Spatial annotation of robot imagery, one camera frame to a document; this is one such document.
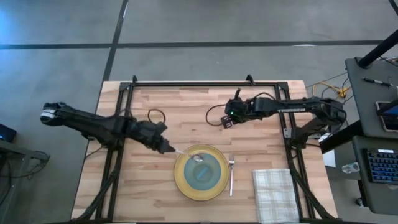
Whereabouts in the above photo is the gripper cable loop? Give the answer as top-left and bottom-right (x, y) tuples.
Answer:
(147, 108), (167, 124)
(205, 104), (231, 128)

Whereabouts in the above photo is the white paper sheet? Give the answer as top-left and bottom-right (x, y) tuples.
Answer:
(321, 133), (337, 168)

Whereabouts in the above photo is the yellow ceramic plate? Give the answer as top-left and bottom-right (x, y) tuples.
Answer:
(173, 144), (231, 202)

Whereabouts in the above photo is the tablet with blue screen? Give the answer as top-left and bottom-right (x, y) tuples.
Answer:
(375, 99), (398, 133)

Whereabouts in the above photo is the black device with screen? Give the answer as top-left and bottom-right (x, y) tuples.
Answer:
(0, 123), (17, 144)

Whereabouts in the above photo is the grey desk with pen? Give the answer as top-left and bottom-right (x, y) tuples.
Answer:
(345, 57), (398, 139)

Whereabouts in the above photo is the black aluminium table frame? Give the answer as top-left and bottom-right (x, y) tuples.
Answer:
(74, 74), (340, 223)

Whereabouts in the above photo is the black pen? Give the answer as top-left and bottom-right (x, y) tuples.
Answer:
(362, 77), (394, 88)

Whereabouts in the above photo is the yellow floor cable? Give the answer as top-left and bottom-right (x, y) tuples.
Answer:
(312, 82), (351, 100)

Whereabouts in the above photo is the right gripper cable loop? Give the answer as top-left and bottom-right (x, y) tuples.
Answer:
(205, 104), (231, 128)

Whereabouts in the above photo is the grey keyboard desk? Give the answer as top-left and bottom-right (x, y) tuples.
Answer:
(351, 135), (398, 216)

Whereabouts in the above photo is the left gripper cable loop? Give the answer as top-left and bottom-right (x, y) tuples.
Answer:
(147, 108), (167, 124)

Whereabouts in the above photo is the white checked cloth napkin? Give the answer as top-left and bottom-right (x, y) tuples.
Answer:
(252, 168), (300, 224)

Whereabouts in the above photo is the silver fork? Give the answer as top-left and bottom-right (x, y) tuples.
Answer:
(228, 153), (236, 197)

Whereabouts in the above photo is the black pole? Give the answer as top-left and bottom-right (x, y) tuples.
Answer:
(357, 29), (398, 69)

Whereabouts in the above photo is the blue plate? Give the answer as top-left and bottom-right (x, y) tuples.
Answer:
(183, 152), (222, 191)

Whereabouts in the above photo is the black backlit keyboard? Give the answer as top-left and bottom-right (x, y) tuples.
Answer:
(366, 148), (398, 185)

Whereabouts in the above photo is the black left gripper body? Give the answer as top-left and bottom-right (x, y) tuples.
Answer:
(132, 121), (169, 154)

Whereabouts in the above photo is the clear plastic bottle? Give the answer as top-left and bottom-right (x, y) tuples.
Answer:
(341, 161), (361, 174)

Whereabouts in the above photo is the silver spoon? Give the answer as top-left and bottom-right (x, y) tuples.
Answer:
(174, 148), (205, 163)

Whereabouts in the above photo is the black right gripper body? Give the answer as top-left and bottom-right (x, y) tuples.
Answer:
(224, 96), (259, 125)

